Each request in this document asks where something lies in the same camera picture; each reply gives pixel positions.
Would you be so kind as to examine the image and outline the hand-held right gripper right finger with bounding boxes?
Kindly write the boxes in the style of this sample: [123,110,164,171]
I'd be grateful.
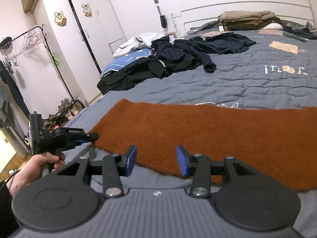
[175,144,258,199]

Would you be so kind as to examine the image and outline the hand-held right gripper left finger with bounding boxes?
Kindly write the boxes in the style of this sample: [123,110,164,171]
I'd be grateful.
[57,144,137,199]

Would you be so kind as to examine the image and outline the brown fuzzy sweater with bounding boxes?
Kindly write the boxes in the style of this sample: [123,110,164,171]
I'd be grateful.
[89,99,317,192]

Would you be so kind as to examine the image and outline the hanging dark clothes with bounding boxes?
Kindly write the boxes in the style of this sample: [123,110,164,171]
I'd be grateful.
[0,59,31,129]

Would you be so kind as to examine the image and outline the dark grey clothes pile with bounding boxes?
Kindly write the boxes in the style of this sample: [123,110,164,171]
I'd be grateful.
[282,21,317,41]

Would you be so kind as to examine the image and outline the person's left hand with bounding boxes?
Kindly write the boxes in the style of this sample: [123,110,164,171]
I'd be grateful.
[6,152,66,197]

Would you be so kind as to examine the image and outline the black shoe rack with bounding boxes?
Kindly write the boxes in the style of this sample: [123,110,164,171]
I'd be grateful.
[50,99,86,129]

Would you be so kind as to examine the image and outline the row of shoes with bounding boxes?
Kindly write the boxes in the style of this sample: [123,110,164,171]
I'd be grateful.
[41,98,80,132]

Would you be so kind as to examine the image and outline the black garment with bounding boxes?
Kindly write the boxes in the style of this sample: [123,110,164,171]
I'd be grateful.
[96,55,203,95]

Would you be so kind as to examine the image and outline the black coat rack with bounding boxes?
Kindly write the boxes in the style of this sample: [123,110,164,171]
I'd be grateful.
[0,24,83,109]

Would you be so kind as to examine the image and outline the blue printed pillow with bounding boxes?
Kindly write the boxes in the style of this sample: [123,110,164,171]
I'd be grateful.
[100,48,153,77]

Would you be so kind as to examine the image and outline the white wardrobe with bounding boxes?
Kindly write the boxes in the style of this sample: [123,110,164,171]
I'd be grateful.
[33,0,125,102]

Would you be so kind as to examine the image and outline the bed with grey quilt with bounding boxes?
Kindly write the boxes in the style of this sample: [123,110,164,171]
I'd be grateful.
[47,20,317,238]

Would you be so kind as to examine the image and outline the bunch of pink hangers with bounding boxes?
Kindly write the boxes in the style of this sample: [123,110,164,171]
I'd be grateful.
[21,28,44,51]

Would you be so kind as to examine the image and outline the white hoodie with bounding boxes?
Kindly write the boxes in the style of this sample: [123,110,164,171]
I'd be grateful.
[113,32,171,59]

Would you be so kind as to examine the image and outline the navy dotted shirt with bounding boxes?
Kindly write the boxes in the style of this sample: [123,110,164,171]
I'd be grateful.
[151,36,217,73]

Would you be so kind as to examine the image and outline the yellow bear sticker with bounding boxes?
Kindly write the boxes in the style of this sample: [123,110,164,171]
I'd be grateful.
[54,11,67,27]

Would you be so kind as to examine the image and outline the dark navy garment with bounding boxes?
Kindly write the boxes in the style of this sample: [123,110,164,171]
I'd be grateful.
[191,32,257,55]

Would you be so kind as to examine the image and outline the grey pillow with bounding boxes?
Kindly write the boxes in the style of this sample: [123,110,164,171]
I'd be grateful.
[188,21,220,34]

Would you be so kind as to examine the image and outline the olive folded blanket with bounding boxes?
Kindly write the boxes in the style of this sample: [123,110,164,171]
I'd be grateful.
[219,17,284,32]

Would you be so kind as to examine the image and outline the white plush cloth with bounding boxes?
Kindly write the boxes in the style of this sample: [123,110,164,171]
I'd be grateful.
[263,23,284,31]

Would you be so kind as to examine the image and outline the white headboard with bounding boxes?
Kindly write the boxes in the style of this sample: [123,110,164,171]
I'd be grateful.
[177,0,315,34]

